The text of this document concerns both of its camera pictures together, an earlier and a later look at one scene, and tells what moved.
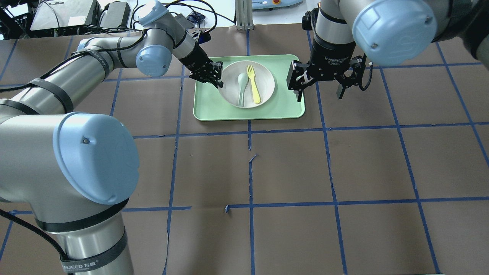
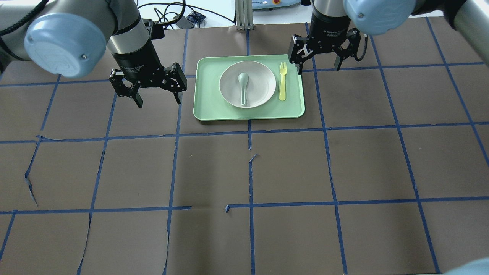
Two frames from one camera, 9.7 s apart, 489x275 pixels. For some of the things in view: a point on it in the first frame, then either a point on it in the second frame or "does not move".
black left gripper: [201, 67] -> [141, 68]
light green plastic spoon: [242, 79] does not move
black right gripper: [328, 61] -> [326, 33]
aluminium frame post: [244, 15] does not move
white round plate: [246, 84] does not move
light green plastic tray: [209, 104] does not move
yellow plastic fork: [251, 73] -> [283, 71]
